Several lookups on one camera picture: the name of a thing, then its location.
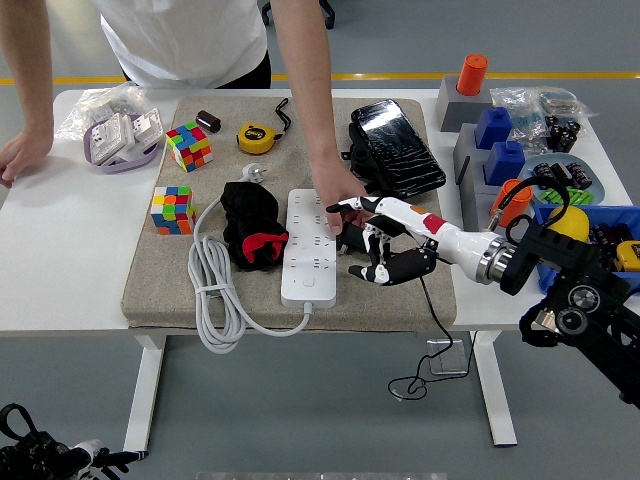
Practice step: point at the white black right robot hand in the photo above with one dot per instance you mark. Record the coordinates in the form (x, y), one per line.
(435, 230)

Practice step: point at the person's left hand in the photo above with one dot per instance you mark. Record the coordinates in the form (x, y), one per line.
(337, 182)

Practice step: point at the person's right hand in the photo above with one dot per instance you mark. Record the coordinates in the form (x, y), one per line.
(22, 155)

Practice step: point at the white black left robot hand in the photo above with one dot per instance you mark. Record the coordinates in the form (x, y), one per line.
(90, 452)

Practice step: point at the person's right forearm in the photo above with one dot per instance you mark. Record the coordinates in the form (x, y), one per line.
(27, 65)

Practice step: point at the person's left forearm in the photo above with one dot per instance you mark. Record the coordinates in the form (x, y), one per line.
(305, 90)

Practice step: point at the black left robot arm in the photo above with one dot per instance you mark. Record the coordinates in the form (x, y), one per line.
(32, 457)

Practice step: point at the black phone holder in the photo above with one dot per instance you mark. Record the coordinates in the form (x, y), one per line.
(360, 160)

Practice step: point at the white table leg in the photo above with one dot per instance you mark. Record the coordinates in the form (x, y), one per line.
(145, 390)
(495, 390)

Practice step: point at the orange cylinder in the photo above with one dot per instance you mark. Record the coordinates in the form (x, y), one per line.
(472, 75)
(517, 197)

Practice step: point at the large stepped grey block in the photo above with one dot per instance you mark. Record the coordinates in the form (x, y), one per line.
(467, 147)

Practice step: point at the grey-brown mat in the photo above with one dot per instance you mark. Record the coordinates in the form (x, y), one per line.
(380, 305)

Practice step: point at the black red cloth bundle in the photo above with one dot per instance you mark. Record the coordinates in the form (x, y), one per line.
(247, 210)

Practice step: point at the clear bag of white parts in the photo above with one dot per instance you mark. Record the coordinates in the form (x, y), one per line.
(100, 100)

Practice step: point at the blue block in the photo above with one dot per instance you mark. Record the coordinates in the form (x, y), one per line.
(494, 127)
(505, 162)

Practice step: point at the purple basket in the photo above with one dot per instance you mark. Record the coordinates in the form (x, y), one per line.
(125, 167)

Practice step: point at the small grey block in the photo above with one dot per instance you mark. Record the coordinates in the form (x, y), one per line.
(457, 112)

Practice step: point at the clear floor socket cover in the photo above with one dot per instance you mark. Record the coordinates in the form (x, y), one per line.
(447, 357)

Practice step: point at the black capacitors on plate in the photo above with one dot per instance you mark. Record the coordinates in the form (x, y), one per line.
(560, 172)

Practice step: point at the yellow lemon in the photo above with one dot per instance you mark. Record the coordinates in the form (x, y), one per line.
(575, 222)

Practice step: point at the dark brown small cylinder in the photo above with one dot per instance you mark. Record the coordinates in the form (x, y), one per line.
(207, 120)

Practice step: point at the clear bag of blue parts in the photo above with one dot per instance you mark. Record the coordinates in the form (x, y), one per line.
(520, 112)

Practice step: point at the green small parts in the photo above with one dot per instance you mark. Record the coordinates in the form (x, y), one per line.
(580, 196)

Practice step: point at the colourful puzzle cube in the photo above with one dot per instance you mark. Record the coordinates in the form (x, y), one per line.
(187, 145)
(172, 210)

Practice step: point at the black capacitors pile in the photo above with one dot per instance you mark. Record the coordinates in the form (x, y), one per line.
(562, 134)

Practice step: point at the light blue plate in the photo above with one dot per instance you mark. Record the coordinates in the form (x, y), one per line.
(597, 192)

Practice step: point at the black capacitors in bin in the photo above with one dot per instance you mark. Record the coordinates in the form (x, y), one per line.
(607, 235)

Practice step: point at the blue plastic bin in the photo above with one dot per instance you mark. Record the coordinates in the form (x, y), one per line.
(607, 215)

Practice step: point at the clear bag with round tin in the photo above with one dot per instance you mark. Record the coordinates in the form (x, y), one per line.
(562, 102)

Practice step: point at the yellow black tape measure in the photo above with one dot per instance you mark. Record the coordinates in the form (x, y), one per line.
(629, 256)

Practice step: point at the white wall socket panel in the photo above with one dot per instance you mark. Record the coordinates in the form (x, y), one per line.
(110, 137)
(147, 127)

